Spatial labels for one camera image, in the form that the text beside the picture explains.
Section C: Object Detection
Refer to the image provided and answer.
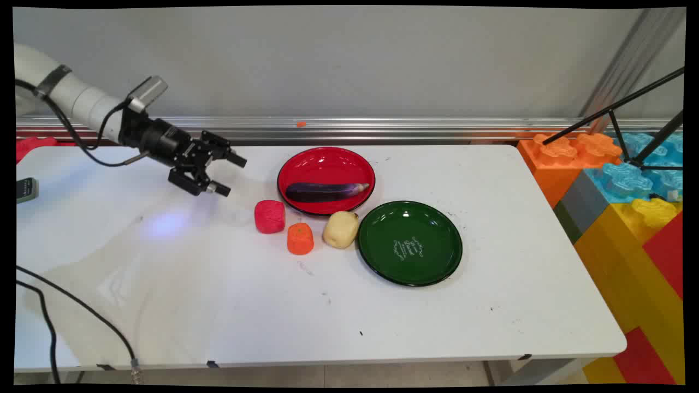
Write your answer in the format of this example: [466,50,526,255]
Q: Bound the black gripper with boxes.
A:
[118,108,248,198]

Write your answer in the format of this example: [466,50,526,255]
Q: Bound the purple toy eggplant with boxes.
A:
[285,182,371,204]

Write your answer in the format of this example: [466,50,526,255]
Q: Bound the red toy food block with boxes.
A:
[254,199,287,235]

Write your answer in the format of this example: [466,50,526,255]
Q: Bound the orange toy carrot piece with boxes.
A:
[287,222,315,256]

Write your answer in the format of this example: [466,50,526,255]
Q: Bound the red round plate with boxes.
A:
[277,146,376,216]

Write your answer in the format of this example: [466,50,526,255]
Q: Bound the beige toy potato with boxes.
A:
[322,211,360,250]

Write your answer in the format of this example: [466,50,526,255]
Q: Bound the red cloth object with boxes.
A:
[16,136,77,164]

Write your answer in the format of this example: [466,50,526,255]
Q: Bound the grey green handheld device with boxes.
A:
[16,177,40,205]

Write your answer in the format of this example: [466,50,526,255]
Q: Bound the green round plate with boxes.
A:
[358,200,464,288]

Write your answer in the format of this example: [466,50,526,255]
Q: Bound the orange giant building block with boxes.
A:
[516,132,624,209]

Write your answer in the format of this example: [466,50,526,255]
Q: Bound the grey giant building block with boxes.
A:
[553,171,612,245]

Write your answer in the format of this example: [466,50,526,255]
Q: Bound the black tripod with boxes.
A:
[542,66,685,171]

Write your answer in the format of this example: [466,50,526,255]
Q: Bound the blue giant building block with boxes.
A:
[584,132,684,204]

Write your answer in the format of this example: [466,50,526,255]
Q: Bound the large yellow giant building block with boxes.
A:
[573,198,684,385]

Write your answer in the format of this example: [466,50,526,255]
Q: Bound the small yellow giant building block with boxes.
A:
[582,357,626,385]

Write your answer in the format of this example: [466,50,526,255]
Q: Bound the red giant building block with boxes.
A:
[643,213,684,300]
[612,327,678,385]

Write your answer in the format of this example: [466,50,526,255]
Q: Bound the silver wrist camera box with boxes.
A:
[127,76,169,114]

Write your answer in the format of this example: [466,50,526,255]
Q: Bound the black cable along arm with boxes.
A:
[15,79,149,168]

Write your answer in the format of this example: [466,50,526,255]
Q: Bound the aluminium rail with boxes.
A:
[16,115,684,146]

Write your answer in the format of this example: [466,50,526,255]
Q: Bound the black cable with metal plug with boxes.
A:
[16,265,145,384]

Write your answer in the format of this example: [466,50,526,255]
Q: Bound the thin black cable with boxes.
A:
[16,279,62,385]

